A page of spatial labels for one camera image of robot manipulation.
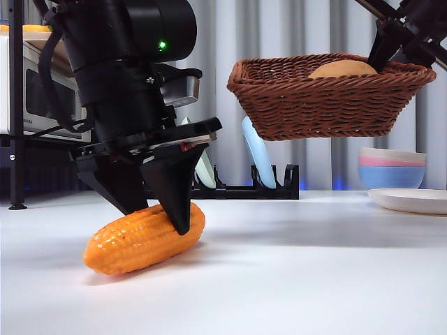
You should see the grey curtain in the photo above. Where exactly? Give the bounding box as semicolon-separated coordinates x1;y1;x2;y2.
94;0;447;192

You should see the black shelf frame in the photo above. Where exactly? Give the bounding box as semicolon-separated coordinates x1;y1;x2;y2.
0;0;96;211

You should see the tan potato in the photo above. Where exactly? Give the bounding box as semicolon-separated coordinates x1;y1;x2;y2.
307;59;379;80

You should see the white appliance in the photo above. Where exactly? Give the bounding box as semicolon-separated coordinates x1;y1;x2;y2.
0;33;10;136

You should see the cream toaster oven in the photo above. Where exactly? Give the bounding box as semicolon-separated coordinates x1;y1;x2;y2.
22;40;89;143

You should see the beige bowl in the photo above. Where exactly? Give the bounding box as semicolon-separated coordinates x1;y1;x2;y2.
358;146;427;163

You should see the brown wicker basket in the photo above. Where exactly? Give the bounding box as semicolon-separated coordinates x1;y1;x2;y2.
226;53;437;142

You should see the yellow fruit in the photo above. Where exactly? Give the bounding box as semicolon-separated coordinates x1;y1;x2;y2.
22;24;53;35

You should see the wooden cutting board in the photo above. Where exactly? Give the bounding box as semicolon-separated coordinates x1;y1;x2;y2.
23;40;76;78

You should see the white plate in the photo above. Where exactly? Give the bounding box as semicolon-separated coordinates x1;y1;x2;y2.
367;188;447;216

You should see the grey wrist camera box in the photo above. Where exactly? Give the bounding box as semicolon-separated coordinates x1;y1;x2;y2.
161;74;203;107

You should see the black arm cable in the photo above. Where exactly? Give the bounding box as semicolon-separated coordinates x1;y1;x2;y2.
37;20;94;134

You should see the pale blue plate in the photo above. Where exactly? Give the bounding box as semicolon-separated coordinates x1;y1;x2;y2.
241;116;277;189

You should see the orange corn cob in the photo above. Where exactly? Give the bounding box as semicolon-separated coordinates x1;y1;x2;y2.
82;201;207;277

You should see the black dish rack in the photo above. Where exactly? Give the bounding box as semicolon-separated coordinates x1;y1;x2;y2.
188;163;300;201

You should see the pink bowl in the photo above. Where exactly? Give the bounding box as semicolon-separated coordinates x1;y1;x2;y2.
358;156;427;168

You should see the pale green plate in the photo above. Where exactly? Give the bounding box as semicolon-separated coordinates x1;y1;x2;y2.
179;117;217;190

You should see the blue bowl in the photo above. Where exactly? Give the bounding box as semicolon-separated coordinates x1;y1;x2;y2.
357;165;427;191

